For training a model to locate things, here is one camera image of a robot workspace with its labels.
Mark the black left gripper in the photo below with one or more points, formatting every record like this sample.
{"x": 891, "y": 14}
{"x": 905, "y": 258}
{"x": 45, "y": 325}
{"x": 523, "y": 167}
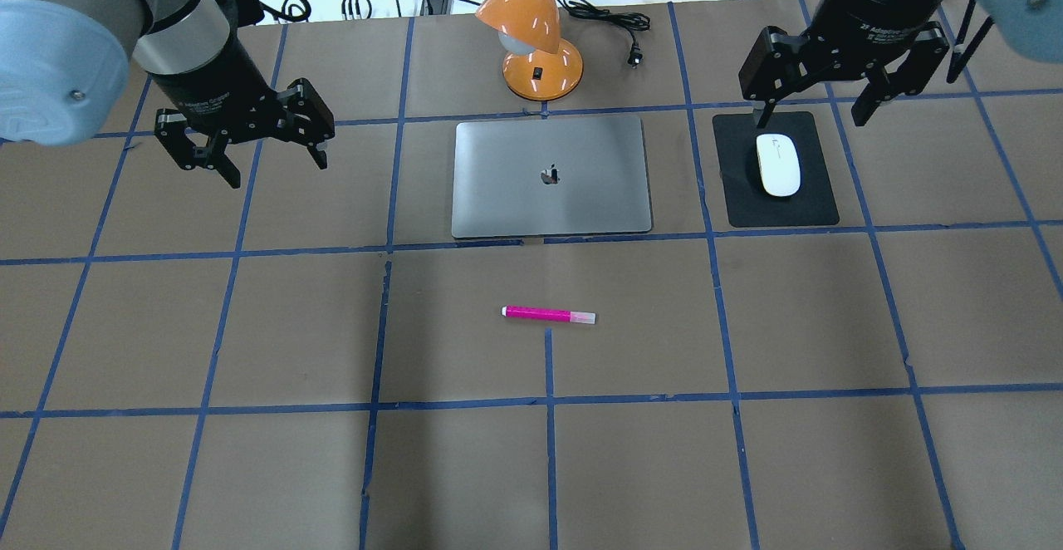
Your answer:
{"x": 217, "y": 85}

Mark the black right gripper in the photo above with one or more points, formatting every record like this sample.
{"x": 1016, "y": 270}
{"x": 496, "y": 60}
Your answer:
{"x": 872, "y": 3}

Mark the white computer mouse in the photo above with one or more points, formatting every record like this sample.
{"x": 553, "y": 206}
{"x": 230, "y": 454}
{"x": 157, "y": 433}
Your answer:
{"x": 778, "y": 165}

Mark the pink highlighter pen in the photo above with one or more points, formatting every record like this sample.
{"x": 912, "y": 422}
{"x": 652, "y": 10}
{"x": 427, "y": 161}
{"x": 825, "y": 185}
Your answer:
{"x": 539, "y": 314}

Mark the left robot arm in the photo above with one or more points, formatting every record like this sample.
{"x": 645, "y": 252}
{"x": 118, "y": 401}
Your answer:
{"x": 64, "y": 64}

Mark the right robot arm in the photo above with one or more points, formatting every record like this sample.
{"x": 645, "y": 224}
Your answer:
{"x": 1031, "y": 28}

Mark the black mousepad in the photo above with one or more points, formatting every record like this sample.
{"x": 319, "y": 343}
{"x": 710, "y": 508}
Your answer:
{"x": 747, "y": 205}

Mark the silver laptop notebook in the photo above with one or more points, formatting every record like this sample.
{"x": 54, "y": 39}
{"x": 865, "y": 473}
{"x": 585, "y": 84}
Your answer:
{"x": 554, "y": 177}

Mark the orange desk lamp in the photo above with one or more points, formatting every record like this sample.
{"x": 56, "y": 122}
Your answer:
{"x": 540, "y": 65}

